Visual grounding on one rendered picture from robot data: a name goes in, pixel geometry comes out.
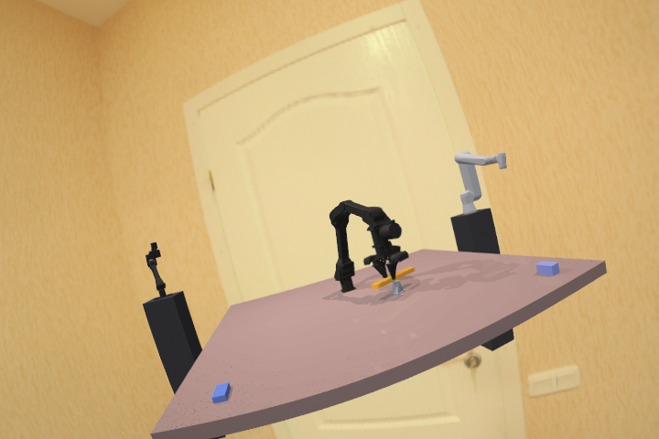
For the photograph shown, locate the small blue block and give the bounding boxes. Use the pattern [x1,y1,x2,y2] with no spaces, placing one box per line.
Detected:
[211,382,231,403]
[536,262,560,276]

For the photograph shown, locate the orange bar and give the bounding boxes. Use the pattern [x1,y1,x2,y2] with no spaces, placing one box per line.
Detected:
[372,267,415,289]

